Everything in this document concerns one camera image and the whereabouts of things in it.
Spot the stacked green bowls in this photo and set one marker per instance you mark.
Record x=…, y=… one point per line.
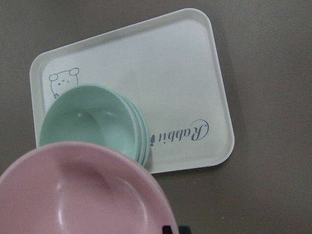
x=98, y=115

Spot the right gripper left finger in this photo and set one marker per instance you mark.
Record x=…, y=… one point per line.
x=167, y=229

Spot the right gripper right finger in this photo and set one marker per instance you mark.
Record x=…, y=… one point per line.
x=185, y=227

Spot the small pink bowl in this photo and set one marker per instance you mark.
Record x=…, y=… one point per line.
x=81, y=188

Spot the cream rabbit tray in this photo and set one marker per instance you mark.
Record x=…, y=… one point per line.
x=168, y=66

